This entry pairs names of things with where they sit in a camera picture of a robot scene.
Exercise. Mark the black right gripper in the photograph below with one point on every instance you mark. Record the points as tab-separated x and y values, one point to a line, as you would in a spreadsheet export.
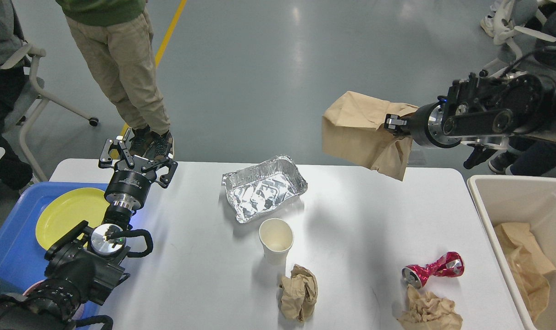
424	125

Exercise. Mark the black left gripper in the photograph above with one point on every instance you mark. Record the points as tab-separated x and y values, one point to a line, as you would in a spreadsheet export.
128	188

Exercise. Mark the large brown paper bag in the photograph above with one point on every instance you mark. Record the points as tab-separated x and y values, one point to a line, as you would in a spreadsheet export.
353	129

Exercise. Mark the yellow plate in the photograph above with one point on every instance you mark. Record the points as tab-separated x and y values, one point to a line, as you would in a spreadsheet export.
67	211

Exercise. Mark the aluminium foil tray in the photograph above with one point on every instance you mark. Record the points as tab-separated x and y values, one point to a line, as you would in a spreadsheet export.
261	189

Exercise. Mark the crushed red can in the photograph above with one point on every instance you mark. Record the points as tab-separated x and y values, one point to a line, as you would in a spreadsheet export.
450	265

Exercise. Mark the pink mug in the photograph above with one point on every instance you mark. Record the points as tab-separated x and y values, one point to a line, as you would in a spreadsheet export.
60	299

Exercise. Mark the brown paper wad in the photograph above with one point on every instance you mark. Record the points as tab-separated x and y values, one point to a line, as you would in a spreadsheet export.
429	312

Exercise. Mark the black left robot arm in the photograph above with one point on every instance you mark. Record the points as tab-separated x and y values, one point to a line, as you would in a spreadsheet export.
116	239

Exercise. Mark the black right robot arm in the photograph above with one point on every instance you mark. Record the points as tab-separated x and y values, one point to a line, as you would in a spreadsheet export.
485	112

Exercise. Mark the floor outlet plate right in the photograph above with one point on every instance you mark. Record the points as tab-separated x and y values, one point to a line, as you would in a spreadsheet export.
417	158

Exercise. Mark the grey office chair left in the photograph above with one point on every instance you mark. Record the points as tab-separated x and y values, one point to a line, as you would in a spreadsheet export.
32	101

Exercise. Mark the person in khaki trousers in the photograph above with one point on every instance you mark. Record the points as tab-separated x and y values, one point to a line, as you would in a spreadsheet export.
115	40

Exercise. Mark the blue plastic tray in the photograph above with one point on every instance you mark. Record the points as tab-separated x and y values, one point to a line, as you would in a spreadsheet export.
23	262

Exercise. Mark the white paper cup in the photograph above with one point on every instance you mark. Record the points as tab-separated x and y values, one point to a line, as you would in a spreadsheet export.
277	239

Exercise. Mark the white plastic bin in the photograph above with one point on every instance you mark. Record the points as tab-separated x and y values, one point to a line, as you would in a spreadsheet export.
504	199

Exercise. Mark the brown bag in bin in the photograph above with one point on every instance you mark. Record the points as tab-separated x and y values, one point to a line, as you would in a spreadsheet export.
516	234

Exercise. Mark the seated person in grey top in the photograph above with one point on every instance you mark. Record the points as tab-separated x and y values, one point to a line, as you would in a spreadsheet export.
14	173

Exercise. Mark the crumpled brown paper ball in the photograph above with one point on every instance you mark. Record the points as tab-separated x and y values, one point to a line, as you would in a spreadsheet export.
299	294

